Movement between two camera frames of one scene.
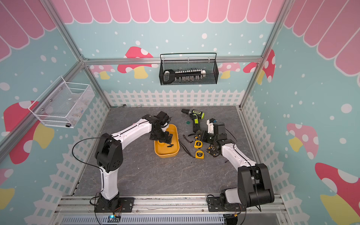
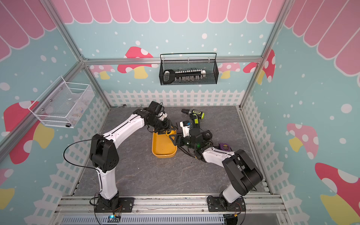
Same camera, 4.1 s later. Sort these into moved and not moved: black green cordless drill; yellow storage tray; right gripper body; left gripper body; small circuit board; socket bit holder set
Moved: right gripper body; left gripper body
Not moved: black green cordless drill; small circuit board; yellow storage tray; socket bit holder set
